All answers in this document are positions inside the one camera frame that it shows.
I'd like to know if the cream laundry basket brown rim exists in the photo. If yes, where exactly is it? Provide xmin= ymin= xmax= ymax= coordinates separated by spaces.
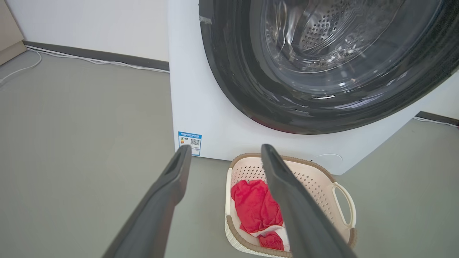
xmin=224 ymin=153 xmax=358 ymax=258

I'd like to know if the black round washer door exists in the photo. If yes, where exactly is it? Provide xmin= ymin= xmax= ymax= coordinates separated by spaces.
xmin=198 ymin=0 xmax=459 ymax=135

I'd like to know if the round white filter cover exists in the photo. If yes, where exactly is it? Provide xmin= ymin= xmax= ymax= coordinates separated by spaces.
xmin=311 ymin=153 xmax=344 ymax=172

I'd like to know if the red and white garment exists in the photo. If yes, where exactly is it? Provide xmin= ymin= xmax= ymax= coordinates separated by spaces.
xmin=230 ymin=179 xmax=290 ymax=251

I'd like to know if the steel washer drum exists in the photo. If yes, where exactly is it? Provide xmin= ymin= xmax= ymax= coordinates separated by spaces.
xmin=262 ymin=0 xmax=445 ymax=94

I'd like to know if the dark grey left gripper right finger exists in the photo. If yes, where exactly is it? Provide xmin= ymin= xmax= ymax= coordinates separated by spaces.
xmin=261 ymin=144 xmax=359 ymax=258

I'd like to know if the white front-load washing machine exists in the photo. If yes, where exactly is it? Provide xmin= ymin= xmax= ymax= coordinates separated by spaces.
xmin=168 ymin=0 xmax=459 ymax=176

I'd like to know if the white floor cable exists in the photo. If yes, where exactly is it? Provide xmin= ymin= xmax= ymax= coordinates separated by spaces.
xmin=0 ymin=46 xmax=170 ymax=85
xmin=412 ymin=116 xmax=459 ymax=128

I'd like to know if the blue energy label sticker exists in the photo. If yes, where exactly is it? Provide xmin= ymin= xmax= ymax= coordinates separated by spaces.
xmin=178 ymin=131 xmax=202 ymax=157

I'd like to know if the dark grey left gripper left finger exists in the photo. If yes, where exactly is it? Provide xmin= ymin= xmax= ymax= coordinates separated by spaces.
xmin=102 ymin=144 xmax=192 ymax=258

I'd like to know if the beige cabinet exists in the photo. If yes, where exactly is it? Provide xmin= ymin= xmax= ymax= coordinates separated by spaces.
xmin=0 ymin=0 xmax=27 ymax=67

